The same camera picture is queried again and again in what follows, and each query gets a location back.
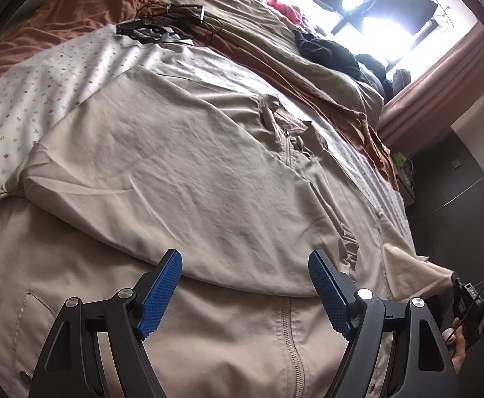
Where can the orange-brown blanket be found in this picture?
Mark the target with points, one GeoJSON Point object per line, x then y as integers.
{"type": "Point", "coordinates": [59, 20]}

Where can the black clothing pile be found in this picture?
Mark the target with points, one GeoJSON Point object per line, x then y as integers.
{"type": "Point", "coordinates": [329, 52]}

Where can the wall socket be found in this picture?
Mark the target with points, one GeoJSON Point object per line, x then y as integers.
{"type": "Point", "coordinates": [457, 164]}

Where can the pink curtain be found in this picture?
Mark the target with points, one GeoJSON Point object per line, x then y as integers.
{"type": "Point", "coordinates": [445, 83]}

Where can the beige duvet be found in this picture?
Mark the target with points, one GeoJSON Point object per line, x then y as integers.
{"type": "Point", "coordinates": [246, 20]}

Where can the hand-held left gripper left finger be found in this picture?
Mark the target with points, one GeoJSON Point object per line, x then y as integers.
{"type": "Point", "coordinates": [165, 282]}

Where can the person's right hand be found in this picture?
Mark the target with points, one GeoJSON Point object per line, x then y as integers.
{"type": "Point", "coordinates": [460, 352]}

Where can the beige zip jacket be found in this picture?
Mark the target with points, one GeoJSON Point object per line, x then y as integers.
{"type": "Point", "coordinates": [175, 166]}

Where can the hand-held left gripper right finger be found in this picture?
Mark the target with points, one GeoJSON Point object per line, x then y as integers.
{"type": "Point", "coordinates": [327, 290]}

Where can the white nightstand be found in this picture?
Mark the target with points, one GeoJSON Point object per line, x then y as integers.
{"type": "Point", "coordinates": [407, 188]}

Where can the red clothing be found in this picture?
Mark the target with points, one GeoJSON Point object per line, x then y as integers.
{"type": "Point", "coordinates": [283, 10]}

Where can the green item on nightstand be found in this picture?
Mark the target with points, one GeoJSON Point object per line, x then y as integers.
{"type": "Point", "coordinates": [401, 161]}

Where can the floral white bedsheet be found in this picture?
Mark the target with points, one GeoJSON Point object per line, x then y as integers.
{"type": "Point", "coordinates": [39, 91]}

